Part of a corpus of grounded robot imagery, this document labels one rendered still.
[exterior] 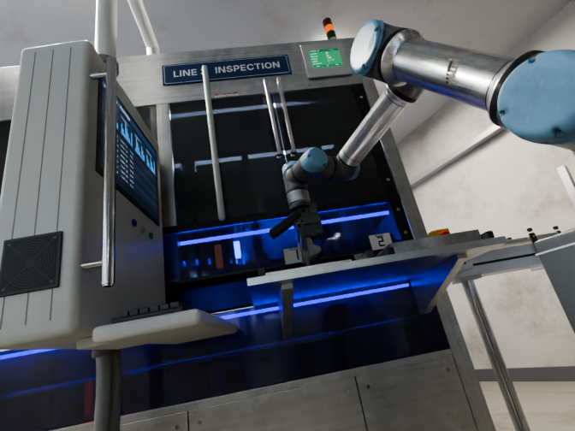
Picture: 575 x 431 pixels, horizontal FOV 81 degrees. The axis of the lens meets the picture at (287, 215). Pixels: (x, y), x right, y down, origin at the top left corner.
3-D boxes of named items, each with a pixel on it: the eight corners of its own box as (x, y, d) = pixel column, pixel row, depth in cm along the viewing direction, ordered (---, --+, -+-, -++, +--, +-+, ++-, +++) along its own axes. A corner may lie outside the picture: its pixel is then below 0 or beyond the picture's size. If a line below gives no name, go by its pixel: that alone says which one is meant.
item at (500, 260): (431, 282, 135) (418, 245, 141) (416, 289, 149) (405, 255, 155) (581, 256, 143) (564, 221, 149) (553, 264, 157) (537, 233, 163)
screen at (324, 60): (308, 79, 159) (299, 46, 167) (352, 74, 162) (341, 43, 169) (308, 77, 158) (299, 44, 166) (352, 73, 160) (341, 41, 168)
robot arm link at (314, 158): (334, 148, 108) (317, 165, 117) (305, 144, 102) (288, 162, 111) (340, 169, 105) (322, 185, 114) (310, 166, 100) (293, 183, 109)
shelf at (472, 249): (254, 309, 126) (253, 304, 127) (428, 278, 134) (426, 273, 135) (247, 286, 82) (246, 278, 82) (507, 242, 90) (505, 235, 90)
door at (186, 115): (177, 226, 130) (169, 105, 151) (295, 209, 135) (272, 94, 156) (177, 226, 129) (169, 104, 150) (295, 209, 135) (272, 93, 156)
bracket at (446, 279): (420, 314, 121) (409, 279, 125) (428, 313, 121) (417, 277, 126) (474, 301, 89) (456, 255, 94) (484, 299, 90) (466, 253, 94)
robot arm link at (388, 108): (441, 38, 87) (342, 165, 122) (411, 25, 81) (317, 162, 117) (464, 64, 81) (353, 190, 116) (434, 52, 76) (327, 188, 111)
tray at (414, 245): (360, 280, 121) (358, 271, 122) (428, 268, 124) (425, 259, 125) (393, 256, 89) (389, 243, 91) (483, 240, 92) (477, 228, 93)
